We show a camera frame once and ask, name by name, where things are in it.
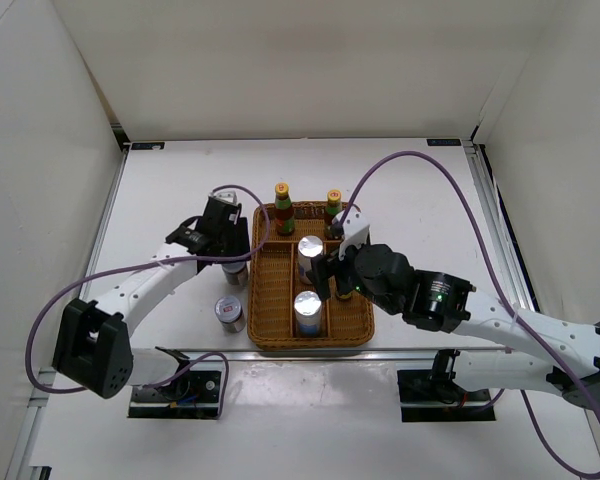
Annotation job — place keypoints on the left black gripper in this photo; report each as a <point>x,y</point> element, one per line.
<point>240,239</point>

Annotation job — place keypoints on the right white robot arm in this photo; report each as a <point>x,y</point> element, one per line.
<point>538,353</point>

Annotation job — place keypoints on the tall chili sauce bottle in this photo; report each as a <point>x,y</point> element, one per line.
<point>283,210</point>
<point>333,207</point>

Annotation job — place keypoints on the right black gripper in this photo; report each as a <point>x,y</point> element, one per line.
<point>324,267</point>

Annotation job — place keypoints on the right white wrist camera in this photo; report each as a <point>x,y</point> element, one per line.
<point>352,228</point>

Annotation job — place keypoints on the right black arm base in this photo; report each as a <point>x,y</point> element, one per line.
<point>428,394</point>

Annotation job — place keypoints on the dark glass jar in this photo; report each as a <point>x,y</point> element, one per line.
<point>229,312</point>
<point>236,274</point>

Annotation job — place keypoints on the white silver-lid canister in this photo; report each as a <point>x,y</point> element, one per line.
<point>308,248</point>
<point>307,309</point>

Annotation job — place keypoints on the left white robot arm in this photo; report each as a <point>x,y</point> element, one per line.
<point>94,348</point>

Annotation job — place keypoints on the black corner label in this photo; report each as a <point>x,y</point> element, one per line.
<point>444,142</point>
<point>147,146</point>

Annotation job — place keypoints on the small yellow-label bottle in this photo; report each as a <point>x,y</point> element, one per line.
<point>344,287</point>

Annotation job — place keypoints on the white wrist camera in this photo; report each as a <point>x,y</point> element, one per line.
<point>226,196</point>
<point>352,228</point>

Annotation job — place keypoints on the right black corner label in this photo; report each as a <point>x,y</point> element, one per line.
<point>444,142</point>

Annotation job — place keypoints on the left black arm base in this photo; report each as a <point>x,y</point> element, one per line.
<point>195,396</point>

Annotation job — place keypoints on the left black corner label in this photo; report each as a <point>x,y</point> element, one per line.
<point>147,146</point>

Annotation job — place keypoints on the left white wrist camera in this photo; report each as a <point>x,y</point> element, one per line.
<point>226,196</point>

